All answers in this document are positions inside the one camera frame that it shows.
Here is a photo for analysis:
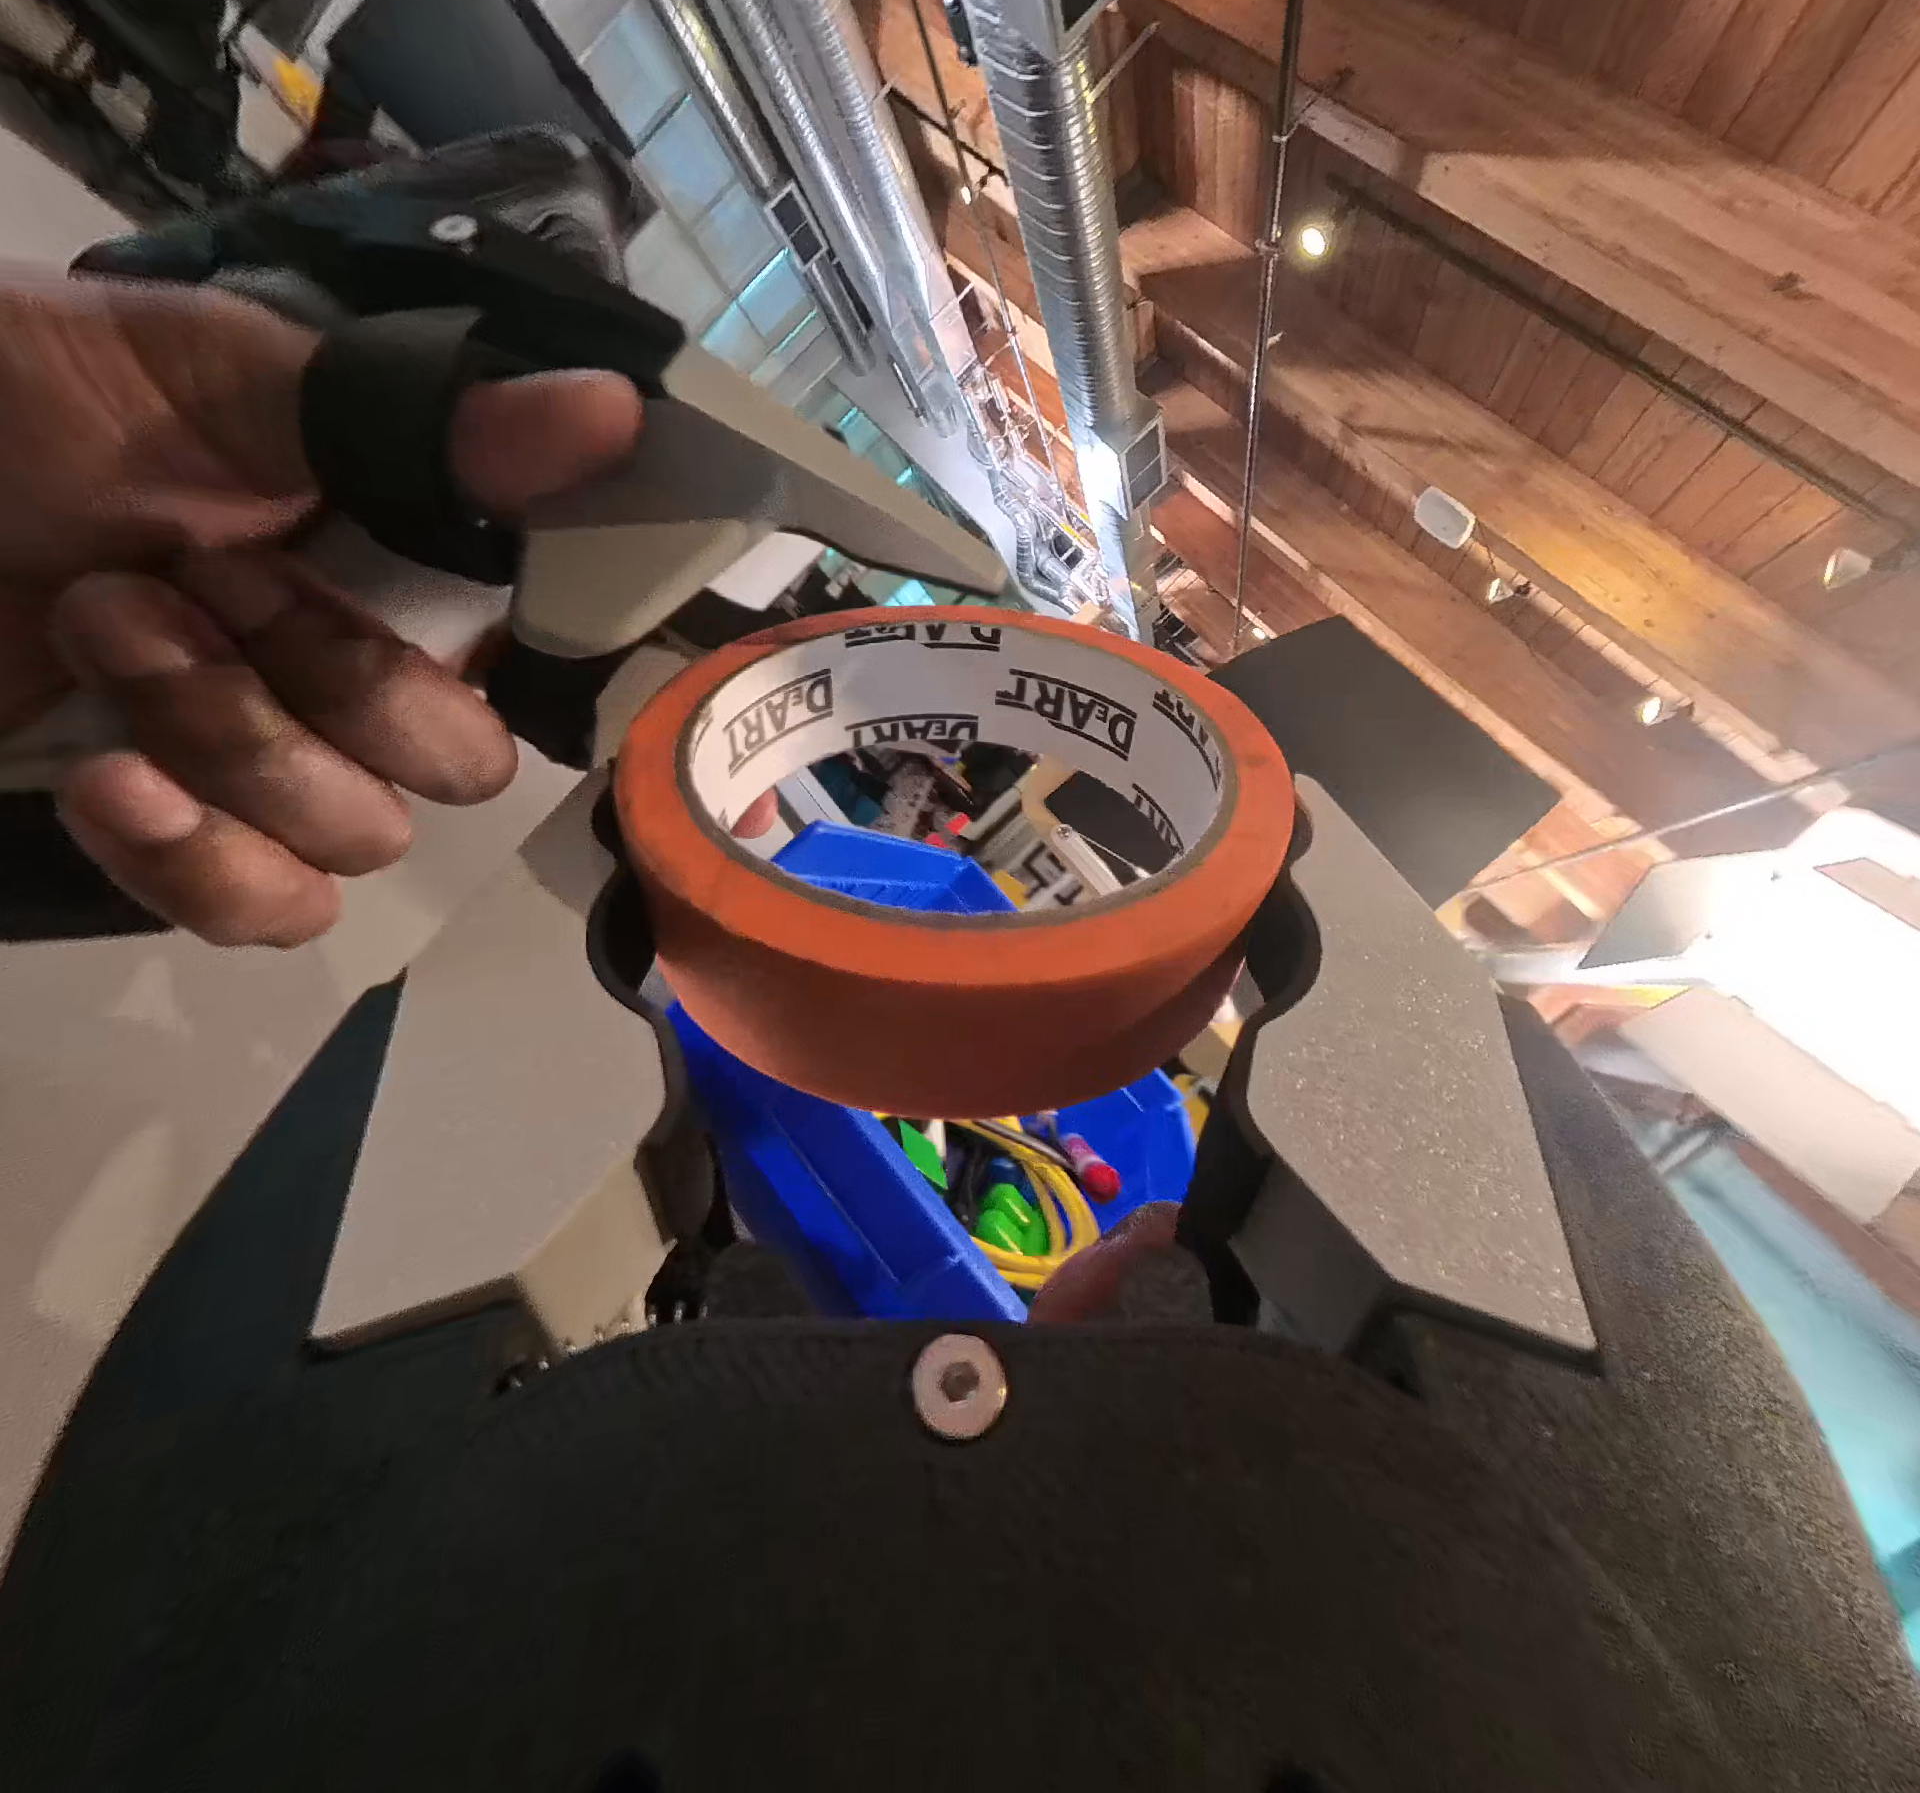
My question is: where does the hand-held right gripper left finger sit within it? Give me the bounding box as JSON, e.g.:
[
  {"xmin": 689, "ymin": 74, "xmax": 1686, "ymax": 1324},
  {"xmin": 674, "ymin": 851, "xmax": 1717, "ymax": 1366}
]
[{"xmin": 310, "ymin": 774, "xmax": 726, "ymax": 1350}]

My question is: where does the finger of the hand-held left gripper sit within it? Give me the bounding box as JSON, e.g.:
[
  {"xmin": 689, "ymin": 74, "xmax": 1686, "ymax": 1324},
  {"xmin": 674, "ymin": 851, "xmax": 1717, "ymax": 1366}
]
[{"xmin": 505, "ymin": 339, "xmax": 1017, "ymax": 665}]

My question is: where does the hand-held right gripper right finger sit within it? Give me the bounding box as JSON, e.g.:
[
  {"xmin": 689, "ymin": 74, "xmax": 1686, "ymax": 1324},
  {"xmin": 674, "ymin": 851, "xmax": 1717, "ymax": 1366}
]
[{"xmin": 1186, "ymin": 780, "xmax": 1604, "ymax": 1361}]

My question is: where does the blue plastic bin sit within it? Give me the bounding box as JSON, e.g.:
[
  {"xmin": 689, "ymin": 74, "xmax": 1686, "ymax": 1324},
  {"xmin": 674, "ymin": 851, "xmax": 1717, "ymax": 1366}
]
[{"xmin": 661, "ymin": 825, "xmax": 1205, "ymax": 1334}]

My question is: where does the orange tape roll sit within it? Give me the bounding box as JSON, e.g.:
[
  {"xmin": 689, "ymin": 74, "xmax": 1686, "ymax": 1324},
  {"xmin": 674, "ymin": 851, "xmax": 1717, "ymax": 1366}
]
[{"xmin": 611, "ymin": 606, "xmax": 1301, "ymax": 1124}]

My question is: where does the person's left hand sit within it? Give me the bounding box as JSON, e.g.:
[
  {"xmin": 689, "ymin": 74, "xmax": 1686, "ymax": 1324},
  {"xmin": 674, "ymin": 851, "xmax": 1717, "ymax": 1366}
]
[{"xmin": 0, "ymin": 276, "xmax": 651, "ymax": 950}]

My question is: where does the studio light panel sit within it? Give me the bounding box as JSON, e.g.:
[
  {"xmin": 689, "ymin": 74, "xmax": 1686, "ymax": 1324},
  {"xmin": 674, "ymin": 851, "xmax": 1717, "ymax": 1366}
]
[{"xmin": 1574, "ymin": 801, "xmax": 1920, "ymax": 1234}]

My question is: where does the silver ceiling duct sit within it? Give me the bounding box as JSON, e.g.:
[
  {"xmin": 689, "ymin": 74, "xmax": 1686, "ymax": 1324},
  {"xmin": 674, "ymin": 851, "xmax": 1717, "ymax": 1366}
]
[
  {"xmin": 584, "ymin": 0, "xmax": 1009, "ymax": 477},
  {"xmin": 928, "ymin": 0, "xmax": 1175, "ymax": 643}
]

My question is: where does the yellow cable coil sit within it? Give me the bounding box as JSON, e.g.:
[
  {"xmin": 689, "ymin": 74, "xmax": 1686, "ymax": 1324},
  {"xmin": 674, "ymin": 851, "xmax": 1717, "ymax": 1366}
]
[{"xmin": 952, "ymin": 1115, "xmax": 1120, "ymax": 1295}]

